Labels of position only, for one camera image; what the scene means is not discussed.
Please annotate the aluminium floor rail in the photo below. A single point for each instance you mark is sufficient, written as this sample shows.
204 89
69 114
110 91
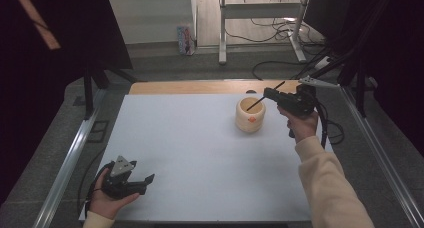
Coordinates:
68 164
383 158

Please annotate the cream ribbed cup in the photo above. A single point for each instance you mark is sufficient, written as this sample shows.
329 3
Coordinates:
250 119

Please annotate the thin black pen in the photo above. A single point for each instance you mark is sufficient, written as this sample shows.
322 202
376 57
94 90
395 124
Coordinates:
256 103

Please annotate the black table grommet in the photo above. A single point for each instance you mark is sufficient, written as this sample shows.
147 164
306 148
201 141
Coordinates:
250 91

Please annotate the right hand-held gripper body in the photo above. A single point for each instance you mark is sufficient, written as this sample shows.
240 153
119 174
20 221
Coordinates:
298 103

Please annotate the colourful printed box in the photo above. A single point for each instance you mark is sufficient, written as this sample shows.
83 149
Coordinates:
185 39

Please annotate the white metal desk frame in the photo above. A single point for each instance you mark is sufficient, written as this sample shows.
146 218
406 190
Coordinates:
258 11

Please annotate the light wooden strip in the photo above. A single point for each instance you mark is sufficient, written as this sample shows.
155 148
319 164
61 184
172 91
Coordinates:
36 19

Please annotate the wooden table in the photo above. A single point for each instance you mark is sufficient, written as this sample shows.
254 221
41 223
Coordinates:
200 87

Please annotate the person's right hand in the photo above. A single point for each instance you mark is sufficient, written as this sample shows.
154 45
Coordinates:
305 126

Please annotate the white power strip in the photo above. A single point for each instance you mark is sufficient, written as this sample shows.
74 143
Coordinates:
321 63

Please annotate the black square floor plate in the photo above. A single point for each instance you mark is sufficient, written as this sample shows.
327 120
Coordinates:
98 131

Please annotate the white table board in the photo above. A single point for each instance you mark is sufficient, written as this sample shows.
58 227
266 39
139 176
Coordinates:
200 138

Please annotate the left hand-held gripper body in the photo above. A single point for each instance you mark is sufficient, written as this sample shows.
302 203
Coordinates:
115 184

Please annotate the person's left hand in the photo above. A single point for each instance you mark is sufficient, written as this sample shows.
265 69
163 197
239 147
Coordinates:
105 206

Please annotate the black metal stand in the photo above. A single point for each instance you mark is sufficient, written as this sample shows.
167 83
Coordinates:
88 94
360 98

